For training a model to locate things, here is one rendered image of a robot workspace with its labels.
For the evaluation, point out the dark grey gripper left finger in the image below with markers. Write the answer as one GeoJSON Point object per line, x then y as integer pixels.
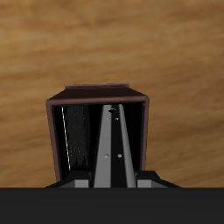
{"type": "Point", "coordinates": [78, 178]}

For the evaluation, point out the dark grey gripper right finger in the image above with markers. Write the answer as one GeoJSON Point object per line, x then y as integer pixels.
{"type": "Point", "coordinates": [147, 178]}

